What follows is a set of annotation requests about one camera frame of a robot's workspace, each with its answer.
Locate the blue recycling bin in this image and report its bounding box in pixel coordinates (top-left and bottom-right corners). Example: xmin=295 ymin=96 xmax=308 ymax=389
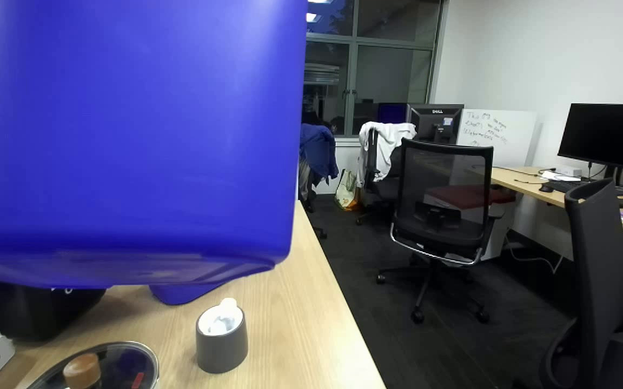
xmin=148 ymin=281 xmax=220 ymax=304
xmin=0 ymin=0 xmax=306 ymax=287

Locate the grey cup with white lid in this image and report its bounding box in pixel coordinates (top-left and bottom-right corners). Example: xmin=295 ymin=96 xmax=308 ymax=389
xmin=194 ymin=299 xmax=248 ymax=373

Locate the black keyboard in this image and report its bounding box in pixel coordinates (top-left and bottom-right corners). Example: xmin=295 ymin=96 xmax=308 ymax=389
xmin=538 ymin=180 xmax=591 ymax=192

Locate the wooden side desk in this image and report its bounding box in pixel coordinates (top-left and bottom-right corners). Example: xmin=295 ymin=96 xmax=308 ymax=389
xmin=491 ymin=168 xmax=623 ymax=222

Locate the small monitor by window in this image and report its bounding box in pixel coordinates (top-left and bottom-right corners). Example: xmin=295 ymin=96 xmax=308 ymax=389
xmin=406 ymin=104 xmax=462 ymax=144

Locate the white pot with glass lid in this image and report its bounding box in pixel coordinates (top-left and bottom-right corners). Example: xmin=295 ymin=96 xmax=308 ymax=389
xmin=26 ymin=342 xmax=160 ymax=389

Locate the white cloth on chair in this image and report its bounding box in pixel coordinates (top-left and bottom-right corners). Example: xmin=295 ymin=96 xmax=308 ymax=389
xmin=358 ymin=122 xmax=414 ymax=181

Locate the dark grey office chair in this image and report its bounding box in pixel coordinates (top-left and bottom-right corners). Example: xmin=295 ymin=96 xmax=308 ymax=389
xmin=541 ymin=180 xmax=623 ymax=389

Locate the black landfill bin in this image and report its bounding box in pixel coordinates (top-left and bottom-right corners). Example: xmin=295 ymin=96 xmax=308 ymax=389
xmin=0 ymin=283 xmax=104 ymax=342

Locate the black computer monitor right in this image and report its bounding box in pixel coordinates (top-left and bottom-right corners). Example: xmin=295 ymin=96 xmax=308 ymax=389
xmin=558 ymin=104 xmax=623 ymax=168

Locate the small far whiteboard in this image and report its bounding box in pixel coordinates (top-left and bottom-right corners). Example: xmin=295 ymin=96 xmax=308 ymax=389
xmin=457 ymin=108 xmax=535 ymax=166

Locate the blue jacket on chair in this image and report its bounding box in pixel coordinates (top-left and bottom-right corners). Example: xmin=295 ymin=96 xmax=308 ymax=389
xmin=300 ymin=124 xmax=338 ymax=181

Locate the black mesh office chair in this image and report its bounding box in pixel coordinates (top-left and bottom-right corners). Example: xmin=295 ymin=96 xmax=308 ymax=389
xmin=375 ymin=140 xmax=495 ymax=325

